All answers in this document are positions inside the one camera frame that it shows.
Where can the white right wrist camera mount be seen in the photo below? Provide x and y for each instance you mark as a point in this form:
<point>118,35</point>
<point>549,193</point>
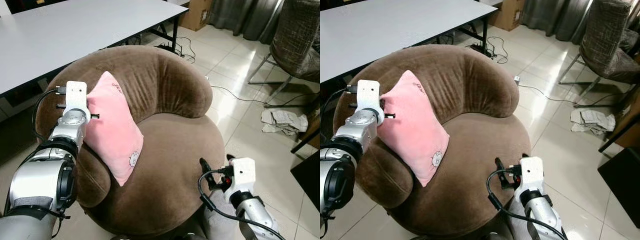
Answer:
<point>531,172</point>
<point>244,175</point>

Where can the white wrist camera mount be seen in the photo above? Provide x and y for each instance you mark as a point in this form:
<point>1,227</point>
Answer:
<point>531,172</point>
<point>244,175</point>
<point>369,95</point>
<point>76,95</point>

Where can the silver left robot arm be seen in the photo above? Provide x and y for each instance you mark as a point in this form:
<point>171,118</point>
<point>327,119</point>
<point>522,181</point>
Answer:
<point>37,180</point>
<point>350,131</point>

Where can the brown round velvet sofa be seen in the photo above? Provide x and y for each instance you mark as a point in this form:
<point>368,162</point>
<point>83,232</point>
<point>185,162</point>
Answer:
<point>480,145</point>
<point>170,150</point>

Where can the white table with black legs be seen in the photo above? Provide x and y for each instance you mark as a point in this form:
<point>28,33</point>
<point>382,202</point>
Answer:
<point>390,30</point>
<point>75,30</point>

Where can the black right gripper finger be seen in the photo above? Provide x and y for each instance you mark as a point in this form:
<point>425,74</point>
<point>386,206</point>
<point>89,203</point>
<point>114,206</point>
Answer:
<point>231,158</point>
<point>499,169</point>
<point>525,156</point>
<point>204,170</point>

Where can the pink plush pillow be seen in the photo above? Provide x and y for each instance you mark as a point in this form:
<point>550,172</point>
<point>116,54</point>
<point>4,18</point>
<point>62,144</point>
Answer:
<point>415,130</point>
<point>112,130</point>

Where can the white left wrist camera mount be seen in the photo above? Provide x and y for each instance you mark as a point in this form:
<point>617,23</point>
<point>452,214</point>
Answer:
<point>369,95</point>
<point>76,95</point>

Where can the grey curtain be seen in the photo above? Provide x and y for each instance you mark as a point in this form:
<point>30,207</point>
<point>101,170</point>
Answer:
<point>555,17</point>
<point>250,17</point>

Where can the brown cardboard box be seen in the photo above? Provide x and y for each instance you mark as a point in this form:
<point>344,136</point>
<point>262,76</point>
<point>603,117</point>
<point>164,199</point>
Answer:
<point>507,14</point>
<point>196,14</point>

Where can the grey robot right leg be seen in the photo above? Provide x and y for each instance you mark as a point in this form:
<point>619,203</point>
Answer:
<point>220,227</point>
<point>517,227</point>

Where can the brown fabric metal-frame chair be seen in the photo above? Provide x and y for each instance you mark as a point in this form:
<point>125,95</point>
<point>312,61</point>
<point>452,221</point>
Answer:
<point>295,45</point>
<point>605,45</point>

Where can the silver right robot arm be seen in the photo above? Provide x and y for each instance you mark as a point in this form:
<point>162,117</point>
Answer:
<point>257,215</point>
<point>542,212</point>

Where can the wooden furniture with black leg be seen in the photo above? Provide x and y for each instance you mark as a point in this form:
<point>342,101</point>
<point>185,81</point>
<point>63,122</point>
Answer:
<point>627,127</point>
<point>311,132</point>

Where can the black flat floor object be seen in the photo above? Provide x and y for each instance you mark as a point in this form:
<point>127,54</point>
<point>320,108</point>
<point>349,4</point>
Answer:
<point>307,180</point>
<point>622,182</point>

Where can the crumpled white cloth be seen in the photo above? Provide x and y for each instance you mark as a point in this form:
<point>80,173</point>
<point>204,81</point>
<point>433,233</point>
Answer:
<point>285,121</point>
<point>594,121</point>

